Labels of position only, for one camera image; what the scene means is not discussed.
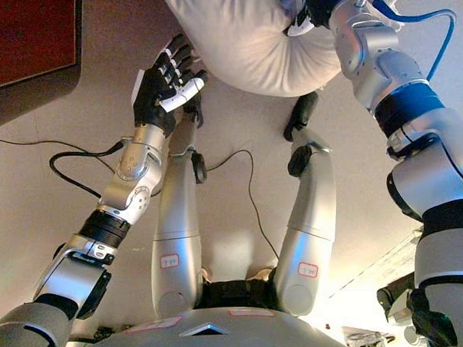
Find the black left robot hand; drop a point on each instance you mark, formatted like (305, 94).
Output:
(159, 92)

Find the silver left robot leg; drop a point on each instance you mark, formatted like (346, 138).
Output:
(178, 222)

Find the dark cabinet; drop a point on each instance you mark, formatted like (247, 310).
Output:
(26, 48)

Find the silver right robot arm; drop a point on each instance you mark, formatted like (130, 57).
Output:
(418, 134)

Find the black silver device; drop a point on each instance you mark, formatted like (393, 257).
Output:
(394, 302)

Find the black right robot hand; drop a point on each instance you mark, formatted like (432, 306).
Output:
(318, 0)

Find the white tasselled pillow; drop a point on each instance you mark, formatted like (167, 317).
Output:
(249, 42)

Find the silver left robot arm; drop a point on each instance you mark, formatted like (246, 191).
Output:
(132, 181)

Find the grey robot torso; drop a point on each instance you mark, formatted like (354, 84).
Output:
(208, 336)

